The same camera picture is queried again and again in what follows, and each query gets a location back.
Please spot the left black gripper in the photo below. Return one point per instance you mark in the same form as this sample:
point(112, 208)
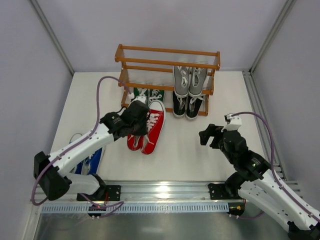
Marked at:
point(141, 122)

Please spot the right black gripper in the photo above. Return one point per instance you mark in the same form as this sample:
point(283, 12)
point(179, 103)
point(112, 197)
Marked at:
point(215, 136)

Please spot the red sneaker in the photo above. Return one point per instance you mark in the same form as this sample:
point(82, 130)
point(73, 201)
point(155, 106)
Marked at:
point(155, 124)
point(135, 142)

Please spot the green sneaker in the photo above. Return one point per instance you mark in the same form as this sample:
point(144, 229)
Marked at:
point(156, 95)
point(141, 92)

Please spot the black sneaker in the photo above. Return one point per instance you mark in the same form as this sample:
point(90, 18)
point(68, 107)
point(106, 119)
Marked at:
point(179, 105)
point(193, 106)

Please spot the grey sneaker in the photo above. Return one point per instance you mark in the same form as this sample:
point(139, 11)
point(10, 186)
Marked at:
point(181, 80)
point(198, 77)

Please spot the blue sneaker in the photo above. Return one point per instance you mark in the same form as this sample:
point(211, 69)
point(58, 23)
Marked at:
point(76, 137)
point(89, 165)

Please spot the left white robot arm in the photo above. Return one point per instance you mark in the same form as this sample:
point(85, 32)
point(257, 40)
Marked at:
point(53, 171)

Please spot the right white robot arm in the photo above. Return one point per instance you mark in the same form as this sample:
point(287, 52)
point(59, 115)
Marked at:
point(253, 180)

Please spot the wooden shoe shelf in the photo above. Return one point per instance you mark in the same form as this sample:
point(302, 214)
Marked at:
point(152, 68)

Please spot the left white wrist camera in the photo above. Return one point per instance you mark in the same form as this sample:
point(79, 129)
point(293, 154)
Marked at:
point(137, 98)

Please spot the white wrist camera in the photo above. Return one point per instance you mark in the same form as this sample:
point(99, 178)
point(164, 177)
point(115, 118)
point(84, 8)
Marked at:
point(233, 122)
point(137, 98)

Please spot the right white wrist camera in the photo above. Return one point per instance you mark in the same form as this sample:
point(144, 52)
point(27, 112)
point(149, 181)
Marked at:
point(233, 122)

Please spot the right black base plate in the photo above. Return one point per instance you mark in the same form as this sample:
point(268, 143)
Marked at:
point(217, 191)

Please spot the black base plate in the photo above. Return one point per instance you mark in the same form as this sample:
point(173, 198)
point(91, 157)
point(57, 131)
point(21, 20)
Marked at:
point(112, 192)
point(217, 191)

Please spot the aluminium right side rail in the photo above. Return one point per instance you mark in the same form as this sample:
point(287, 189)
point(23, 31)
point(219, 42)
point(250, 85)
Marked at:
point(257, 107)

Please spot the aluminium rail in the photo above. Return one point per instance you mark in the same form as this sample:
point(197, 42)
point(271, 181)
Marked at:
point(257, 107)
point(166, 191)

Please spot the aluminium front rail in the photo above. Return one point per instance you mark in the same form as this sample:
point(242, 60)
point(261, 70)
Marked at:
point(166, 191)

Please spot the slotted grey cable duct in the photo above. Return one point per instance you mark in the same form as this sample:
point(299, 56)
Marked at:
point(137, 208)

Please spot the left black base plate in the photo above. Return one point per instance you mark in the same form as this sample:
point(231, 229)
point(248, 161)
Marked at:
point(112, 192)

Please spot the left aluminium corner post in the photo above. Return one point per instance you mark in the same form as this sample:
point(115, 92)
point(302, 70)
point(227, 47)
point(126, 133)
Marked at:
point(51, 34)

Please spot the aluminium corner post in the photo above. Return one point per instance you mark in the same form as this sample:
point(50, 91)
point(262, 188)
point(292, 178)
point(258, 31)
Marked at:
point(279, 21)
point(51, 34)

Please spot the right aluminium corner post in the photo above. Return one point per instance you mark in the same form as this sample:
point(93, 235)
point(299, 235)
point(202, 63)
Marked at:
point(279, 21)

